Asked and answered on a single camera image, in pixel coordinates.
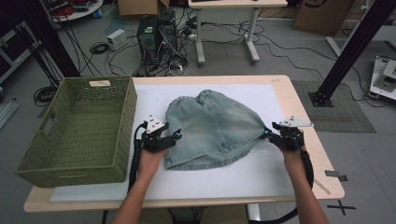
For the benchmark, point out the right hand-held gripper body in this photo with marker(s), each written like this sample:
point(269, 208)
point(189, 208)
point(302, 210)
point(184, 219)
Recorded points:
point(289, 140)

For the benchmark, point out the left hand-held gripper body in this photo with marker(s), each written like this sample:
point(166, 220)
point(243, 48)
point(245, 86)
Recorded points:
point(157, 144)

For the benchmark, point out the green woven basket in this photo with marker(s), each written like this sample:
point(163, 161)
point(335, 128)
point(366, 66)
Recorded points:
point(121, 140)

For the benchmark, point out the light blue denim shorts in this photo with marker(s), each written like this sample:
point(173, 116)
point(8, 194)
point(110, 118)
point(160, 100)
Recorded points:
point(214, 130)

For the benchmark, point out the person's left hand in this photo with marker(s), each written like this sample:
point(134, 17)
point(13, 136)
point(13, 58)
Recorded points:
point(149, 165)

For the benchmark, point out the person's right hand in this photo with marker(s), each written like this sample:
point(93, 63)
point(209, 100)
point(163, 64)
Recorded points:
point(292, 161)

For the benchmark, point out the grey floor mat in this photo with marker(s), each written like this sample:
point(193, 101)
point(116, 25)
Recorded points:
point(339, 118)

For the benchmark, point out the black tape strip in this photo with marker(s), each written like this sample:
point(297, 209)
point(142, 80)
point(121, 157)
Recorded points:
point(334, 174)

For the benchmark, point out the thin wooden stick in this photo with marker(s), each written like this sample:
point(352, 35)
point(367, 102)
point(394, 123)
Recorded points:
point(322, 186)

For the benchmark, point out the white foam mat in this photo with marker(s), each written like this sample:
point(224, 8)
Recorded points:
point(218, 183)

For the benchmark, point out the white power adapter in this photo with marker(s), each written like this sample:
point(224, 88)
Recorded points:
point(177, 66)

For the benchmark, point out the white table leg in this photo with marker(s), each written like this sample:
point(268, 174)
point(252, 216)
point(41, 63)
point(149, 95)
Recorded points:
point(253, 211)

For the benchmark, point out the black tape cross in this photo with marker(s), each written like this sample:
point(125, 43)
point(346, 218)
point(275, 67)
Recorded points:
point(341, 207)

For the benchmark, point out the black computer tower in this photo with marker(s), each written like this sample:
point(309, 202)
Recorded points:
point(148, 43)

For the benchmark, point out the person's olive trousers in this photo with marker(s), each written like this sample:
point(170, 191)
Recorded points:
point(224, 216)

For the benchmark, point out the grey computer tower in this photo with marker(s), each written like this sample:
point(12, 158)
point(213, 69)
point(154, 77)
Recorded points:
point(168, 31)

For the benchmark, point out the white box device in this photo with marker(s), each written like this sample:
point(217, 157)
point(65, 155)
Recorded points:
point(116, 39)

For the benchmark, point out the black metal stand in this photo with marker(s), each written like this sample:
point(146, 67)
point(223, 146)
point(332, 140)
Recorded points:
point(351, 53)
point(49, 40)

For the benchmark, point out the white machine housing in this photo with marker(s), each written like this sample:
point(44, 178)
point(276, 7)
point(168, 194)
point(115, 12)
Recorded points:
point(384, 77)

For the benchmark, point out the large cardboard box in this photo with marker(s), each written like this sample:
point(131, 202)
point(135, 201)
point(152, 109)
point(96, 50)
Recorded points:
point(323, 17)

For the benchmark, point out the white-legged wooden desk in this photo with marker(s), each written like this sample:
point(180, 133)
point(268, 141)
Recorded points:
point(249, 3)

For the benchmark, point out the small cardboard box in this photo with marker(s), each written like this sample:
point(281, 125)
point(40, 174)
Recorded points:
point(137, 6)

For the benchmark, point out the round white table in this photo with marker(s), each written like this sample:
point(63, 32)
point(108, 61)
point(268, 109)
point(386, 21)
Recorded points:
point(87, 12)

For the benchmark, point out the dark metal rack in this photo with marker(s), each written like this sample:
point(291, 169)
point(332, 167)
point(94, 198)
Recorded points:
point(12, 56)

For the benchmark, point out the silver metal rail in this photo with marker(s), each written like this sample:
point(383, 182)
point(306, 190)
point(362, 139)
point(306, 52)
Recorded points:
point(7, 113)

